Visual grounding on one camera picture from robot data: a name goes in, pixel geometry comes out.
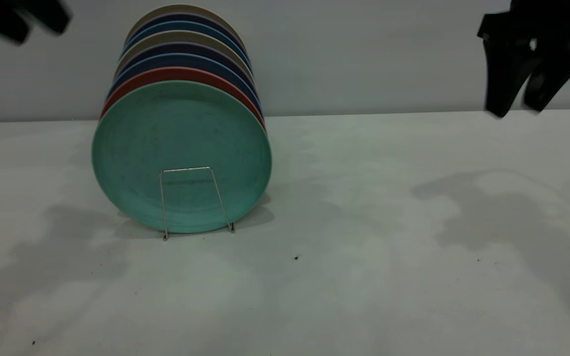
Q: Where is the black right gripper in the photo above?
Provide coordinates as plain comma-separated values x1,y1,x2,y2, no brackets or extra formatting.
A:
477,0,570,119

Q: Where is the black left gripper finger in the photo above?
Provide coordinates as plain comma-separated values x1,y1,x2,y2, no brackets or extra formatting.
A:
18,0,73,36
0,5,32,46

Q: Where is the green plate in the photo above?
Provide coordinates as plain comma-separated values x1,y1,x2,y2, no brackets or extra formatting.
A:
92,81,273,234

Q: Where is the beige plate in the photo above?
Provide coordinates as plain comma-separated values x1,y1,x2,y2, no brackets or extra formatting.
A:
133,4,244,43
117,30,254,75

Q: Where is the dark purple plate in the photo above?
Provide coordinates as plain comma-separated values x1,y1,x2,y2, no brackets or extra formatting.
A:
128,13,247,50
114,42,257,89

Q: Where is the teal blue plate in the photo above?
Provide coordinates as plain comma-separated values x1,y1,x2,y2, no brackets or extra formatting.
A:
123,21,251,62

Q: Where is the pink plate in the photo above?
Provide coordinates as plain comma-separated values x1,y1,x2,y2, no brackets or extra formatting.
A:
99,66,267,132

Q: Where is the navy blue plate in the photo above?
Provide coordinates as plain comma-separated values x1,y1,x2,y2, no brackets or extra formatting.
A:
106,53,264,118

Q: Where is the metal wire plate rack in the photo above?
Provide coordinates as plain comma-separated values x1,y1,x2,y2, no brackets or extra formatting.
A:
158,166,236,242

